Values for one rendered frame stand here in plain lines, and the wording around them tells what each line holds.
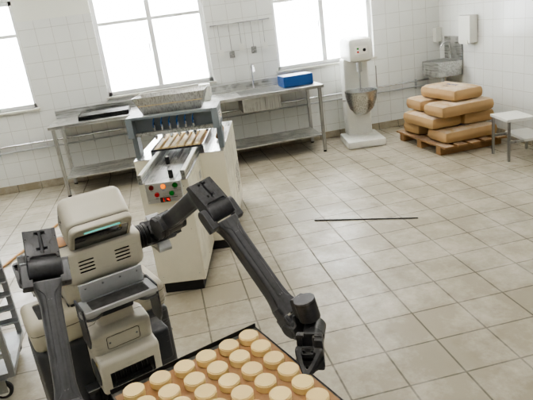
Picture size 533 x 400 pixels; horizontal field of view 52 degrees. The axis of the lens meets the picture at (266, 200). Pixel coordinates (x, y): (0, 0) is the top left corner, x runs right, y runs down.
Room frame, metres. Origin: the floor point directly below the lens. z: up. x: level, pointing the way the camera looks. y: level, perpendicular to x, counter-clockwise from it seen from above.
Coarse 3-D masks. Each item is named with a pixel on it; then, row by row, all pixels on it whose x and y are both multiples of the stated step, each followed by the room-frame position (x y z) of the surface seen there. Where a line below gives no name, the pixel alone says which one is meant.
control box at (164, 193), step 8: (152, 184) 3.49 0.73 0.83; (160, 184) 3.49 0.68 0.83; (168, 184) 3.49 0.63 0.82; (152, 192) 3.49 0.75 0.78; (160, 192) 3.49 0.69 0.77; (168, 192) 3.49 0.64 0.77; (176, 192) 3.48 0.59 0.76; (152, 200) 3.49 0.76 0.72; (160, 200) 3.49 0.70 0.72; (168, 200) 3.48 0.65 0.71; (176, 200) 3.48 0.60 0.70
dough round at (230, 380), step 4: (224, 376) 1.06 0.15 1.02; (228, 376) 1.06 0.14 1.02; (232, 376) 1.06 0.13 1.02; (236, 376) 1.06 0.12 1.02; (220, 380) 1.05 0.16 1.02; (224, 380) 1.05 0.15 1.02; (228, 380) 1.05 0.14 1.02; (232, 380) 1.05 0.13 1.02; (236, 380) 1.05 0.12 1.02; (220, 384) 1.04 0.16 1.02; (224, 384) 1.04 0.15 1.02; (228, 384) 1.04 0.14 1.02; (232, 384) 1.03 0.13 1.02; (236, 384) 1.04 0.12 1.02; (240, 384) 1.05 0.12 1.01; (220, 388) 1.04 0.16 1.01; (224, 388) 1.03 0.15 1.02; (228, 388) 1.03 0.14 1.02; (232, 388) 1.03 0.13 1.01; (224, 392) 1.03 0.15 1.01; (228, 392) 1.03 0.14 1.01
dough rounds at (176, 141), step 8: (168, 136) 4.67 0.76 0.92; (176, 136) 4.67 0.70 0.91; (184, 136) 4.56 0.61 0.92; (192, 136) 4.51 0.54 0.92; (200, 136) 4.47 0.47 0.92; (160, 144) 4.33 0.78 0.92; (168, 144) 4.29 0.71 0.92; (176, 144) 4.27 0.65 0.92; (184, 144) 4.27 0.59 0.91; (192, 144) 4.26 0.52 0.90
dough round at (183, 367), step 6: (180, 360) 1.14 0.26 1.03; (186, 360) 1.14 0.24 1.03; (174, 366) 1.12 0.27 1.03; (180, 366) 1.12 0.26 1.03; (186, 366) 1.12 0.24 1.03; (192, 366) 1.11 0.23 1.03; (174, 372) 1.11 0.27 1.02; (180, 372) 1.10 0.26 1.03; (186, 372) 1.10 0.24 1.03; (180, 378) 1.10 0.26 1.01
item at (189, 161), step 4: (192, 148) 4.12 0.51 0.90; (196, 148) 4.14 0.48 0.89; (200, 148) 4.35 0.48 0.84; (192, 152) 3.98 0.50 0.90; (196, 152) 4.11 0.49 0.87; (188, 156) 3.87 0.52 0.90; (192, 156) 3.89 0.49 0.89; (196, 156) 4.08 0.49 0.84; (188, 160) 3.75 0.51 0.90; (192, 160) 3.87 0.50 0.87; (184, 164) 3.65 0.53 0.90; (188, 164) 3.67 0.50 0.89; (192, 164) 3.84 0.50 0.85; (184, 168) 3.54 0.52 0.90; (188, 168) 3.65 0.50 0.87; (180, 172) 3.48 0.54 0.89; (184, 172) 3.48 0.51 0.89; (188, 172) 3.62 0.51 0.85; (184, 176) 3.48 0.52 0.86
